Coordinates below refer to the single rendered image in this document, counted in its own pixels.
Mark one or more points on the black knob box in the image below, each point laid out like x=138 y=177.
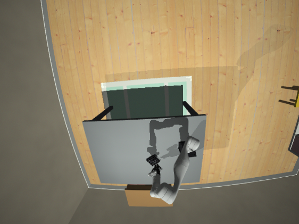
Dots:
x=153 y=160

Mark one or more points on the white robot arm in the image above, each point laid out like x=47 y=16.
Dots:
x=164 y=190

